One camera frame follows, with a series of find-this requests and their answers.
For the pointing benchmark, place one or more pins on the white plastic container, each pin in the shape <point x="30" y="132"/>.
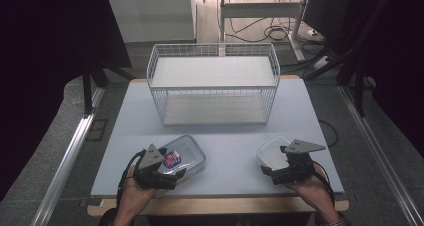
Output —
<point x="271" y="154"/>

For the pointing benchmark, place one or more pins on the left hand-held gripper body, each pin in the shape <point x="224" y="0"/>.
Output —
<point x="150" y="159"/>

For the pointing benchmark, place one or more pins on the clear container with blue-rimmed lid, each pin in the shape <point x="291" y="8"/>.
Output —
<point x="186" y="154"/>

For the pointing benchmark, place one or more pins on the person's right hand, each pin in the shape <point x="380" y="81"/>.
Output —
<point x="311" y="192"/>

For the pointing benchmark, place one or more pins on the dark curtain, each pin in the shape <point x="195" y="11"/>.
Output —
<point x="43" y="69"/>
<point x="400" y="52"/>

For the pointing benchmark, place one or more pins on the black metal stand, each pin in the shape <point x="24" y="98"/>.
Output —
<point x="358" y="69"/>
<point x="88" y="86"/>

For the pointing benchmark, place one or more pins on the white cabinet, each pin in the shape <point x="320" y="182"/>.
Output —
<point x="151" y="16"/>

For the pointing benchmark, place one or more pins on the person's left hand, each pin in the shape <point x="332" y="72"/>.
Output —
<point x="133" y="194"/>

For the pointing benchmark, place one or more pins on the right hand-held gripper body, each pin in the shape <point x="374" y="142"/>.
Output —
<point x="300" y="162"/>

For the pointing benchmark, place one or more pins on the aluminium rail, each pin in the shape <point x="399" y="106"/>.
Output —
<point x="63" y="172"/>
<point x="376" y="149"/>

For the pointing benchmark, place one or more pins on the black monitor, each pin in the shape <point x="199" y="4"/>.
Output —
<point x="325" y="12"/>

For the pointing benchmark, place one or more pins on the white desk frame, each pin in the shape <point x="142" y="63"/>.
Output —
<point x="258" y="9"/>

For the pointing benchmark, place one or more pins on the white power strip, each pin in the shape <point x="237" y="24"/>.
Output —
<point x="321" y="62"/>

